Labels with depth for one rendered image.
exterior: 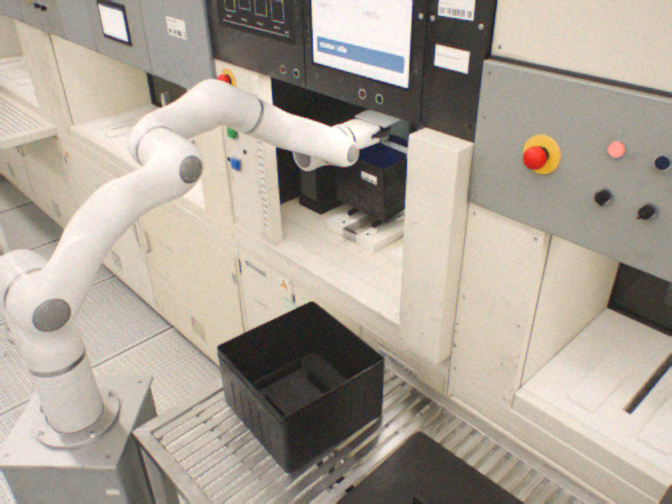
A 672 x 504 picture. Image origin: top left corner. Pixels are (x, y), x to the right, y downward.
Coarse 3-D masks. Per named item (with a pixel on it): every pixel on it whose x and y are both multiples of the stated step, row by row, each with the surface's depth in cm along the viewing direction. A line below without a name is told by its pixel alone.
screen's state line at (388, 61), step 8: (320, 40) 132; (328, 40) 130; (336, 40) 129; (320, 48) 133; (328, 48) 131; (336, 48) 130; (344, 48) 128; (352, 48) 126; (360, 48) 125; (368, 48) 123; (344, 56) 129; (352, 56) 127; (360, 56) 125; (368, 56) 124; (376, 56) 122; (384, 56) 121; (392, 56) 119; (400, 56) 118; (368, 64) 125; (376, 64) 123; (384, 64) 121; (392, 64) 120; (400, 64) 118; (400, 72) 119
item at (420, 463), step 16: (416, 432) 123; (400, 448) 120; (416, 448) 120; (432, 448) 120; (384, 464) 117; (400, 464) 117; (416, 464) 117; (432, 464) 117; (448, 464) 117; (464, 464) 117; (368, 480) 114; (384, 480) 114; (400, 480) 114; (416, 480) 114; (432, 480) 113; (448, 480) 113; (464, 480) 114; (480, 480) 113; (352, 496) 111; (368, 496) 111; (384, 496) 111; (400, 496) 111; (416, 496) 107; (432, 496) 111; (448, 496) 111; (464, 496) 110; (480, 496) 111; (496, 496) 111; (512, 496) 110
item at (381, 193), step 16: (368, 112) 176; (384, 144) 176; (400, 160) 171; (336, 176) 185; (352, 176) 180; (368, 176) 174; (384, 176) 169; (400, 176) 174; (336, 192) 189; (352, 192) 183; (368, 192) 177; (384, 192) 172; (400, 192) 177; (368, 208) 181; (384, 208) 175; (400, 208) 189
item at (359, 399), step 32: (288, 320) 147; (320, 320) 150; (224, 352) 138; (256, 352) 145; (288, 352) 152; (320, 352) 156; (352, 352) 142; (224, 384) 140; (256, 384) 145; (288, 384) 148; (320, 384) 145; (352, 384) 127; (256, 416) 130; (288, 416) 118; (320, 416) 125; (352, 416) 133; (288, 448) 123; (320, 448) 130
